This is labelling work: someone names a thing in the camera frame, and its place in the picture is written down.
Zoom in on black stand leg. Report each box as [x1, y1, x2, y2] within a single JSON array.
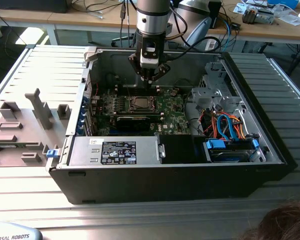
[[288, 31, 300, 74]]

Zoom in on black equipment box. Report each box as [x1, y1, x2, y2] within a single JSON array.
[[0, 0, 69, 14]]

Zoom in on thin black fan wire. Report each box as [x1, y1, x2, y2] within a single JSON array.
[[173, 78, 194, 101]]

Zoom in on metal socket cover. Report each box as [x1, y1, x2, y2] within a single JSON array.
[[129, 95, 156, 112]]

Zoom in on orange wire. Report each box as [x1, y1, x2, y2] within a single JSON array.
[[226, 113, 247, 140]]

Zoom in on grey power supply unit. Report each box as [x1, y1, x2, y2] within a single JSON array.
[[66, 136, 164, 167]]

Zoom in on grey parts rack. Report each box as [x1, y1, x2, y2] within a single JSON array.
[[0, 87, 73, 168]]

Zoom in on brown-haired person's head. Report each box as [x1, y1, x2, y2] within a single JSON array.
[[239, 199, 300, 240]]

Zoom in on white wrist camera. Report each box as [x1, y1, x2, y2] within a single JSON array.
[[139, 42, 160, 69]]

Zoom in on white power adapter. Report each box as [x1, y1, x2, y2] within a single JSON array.
[[205, 39, 217, 52]]

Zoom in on clear plastic bag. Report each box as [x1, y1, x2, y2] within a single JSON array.
[[277, 9, 300, 27]]

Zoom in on red yellow power wires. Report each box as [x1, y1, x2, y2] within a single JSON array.
[[199, 109, 218, 139]]

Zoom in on blue wire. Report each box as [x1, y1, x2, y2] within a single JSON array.
[[216, 111, 237, 144]]

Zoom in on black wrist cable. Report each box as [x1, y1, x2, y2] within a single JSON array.
[[164, 36, 222, 61]]

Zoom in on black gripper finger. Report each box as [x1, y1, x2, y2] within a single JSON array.
[[147, 62, 172, 89], [127, 53, 149, 89]]

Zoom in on black PC case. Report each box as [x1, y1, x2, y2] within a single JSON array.
[[46, 46, 299, 205]]

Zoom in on silver metal device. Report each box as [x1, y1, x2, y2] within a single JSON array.
[[257, 9, 276, 25]]

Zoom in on blue cardboard box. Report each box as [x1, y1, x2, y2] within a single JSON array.
[[267, 0, 300, 10]]

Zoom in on pale blue teach pendant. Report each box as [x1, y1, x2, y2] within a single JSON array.
[[0, 221, 44, 240]]

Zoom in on CPU cooler with fins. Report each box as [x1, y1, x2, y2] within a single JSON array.
[[241, 6, 260, 25]]

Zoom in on black graphics card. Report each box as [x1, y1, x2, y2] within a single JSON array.
[[114, 113, 159, 133]]

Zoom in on metal drive cage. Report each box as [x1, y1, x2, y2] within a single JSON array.
[[190, 61, 244, 115]]

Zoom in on hard disk in blue carrier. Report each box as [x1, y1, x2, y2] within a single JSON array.
[[203, 138, 261, 164]]

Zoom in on CPU socket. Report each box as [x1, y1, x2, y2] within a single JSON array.
[[126, 94, 158, 113]]

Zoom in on wooden desk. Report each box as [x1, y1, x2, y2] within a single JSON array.
[[0, 0, 146, 46], [207, 0, 300, 46]]

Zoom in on green motherboard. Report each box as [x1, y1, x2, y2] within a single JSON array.
[[89, 86, 193, 137]]

